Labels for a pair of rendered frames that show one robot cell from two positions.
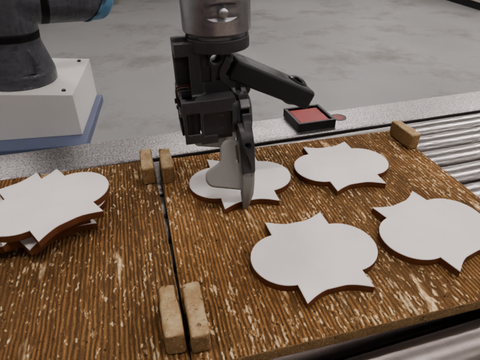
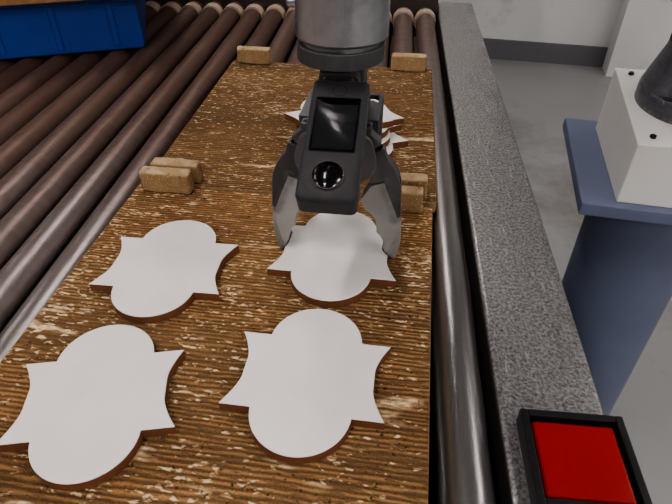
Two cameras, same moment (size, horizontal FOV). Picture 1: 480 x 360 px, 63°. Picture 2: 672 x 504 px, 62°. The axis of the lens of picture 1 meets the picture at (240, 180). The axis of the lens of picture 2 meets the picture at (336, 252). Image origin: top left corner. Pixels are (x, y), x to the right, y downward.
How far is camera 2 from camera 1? 0.74 m
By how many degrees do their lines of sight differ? 84
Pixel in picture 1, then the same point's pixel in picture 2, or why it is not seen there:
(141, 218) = not seen: hidden behind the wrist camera
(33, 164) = (481, 144)
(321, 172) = (299, 335)
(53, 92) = (643, 130)
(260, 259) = (191, 226)
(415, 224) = (116, 374)
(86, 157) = (487, 174)
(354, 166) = (290, 387)
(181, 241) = (265, 198)
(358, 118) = not seen: outside the picture
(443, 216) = (96, 423)
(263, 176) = (328, 271)
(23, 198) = not seen: hidden behind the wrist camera
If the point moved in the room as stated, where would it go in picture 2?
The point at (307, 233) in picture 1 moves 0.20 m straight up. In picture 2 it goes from (193, 268) to (149, 60)
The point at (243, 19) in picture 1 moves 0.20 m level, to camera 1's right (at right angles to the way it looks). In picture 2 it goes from (300, 23) to (129, 138)
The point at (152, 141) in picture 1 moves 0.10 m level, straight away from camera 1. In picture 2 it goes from (519, 225) to (610, 233)
